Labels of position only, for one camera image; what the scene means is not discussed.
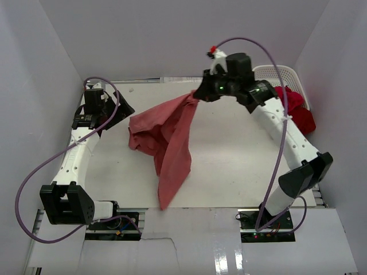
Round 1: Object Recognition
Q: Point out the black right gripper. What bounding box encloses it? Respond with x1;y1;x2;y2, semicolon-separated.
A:
192;69;237;104

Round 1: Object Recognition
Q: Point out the salmon pink t shirt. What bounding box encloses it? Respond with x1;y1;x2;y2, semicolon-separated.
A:
128;92;198;210

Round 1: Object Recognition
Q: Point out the red t shirt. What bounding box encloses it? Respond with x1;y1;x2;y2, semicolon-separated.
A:
285;87;316;135

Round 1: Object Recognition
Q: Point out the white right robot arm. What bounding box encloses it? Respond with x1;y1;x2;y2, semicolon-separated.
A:
193;49;333;229

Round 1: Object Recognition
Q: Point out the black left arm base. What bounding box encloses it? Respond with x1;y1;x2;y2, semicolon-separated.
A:
85;209;145;241

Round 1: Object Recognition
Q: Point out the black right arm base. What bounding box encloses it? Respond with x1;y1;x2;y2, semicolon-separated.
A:
235;209;296;243

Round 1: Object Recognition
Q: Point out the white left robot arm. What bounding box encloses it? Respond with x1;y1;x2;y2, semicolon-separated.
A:
40;88;134;229

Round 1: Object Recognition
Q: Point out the white plastic basket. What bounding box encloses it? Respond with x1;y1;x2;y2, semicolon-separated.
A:
253;65;310;110

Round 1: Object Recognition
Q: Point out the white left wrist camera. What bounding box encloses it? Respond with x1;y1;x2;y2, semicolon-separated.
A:
85;80;110;101

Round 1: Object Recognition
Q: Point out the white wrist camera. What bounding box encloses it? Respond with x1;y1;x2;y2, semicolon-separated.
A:
204;46;228;75
85;80;110;101

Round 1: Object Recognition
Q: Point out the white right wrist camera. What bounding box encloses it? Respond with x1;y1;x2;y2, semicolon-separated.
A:
204;46;228;75

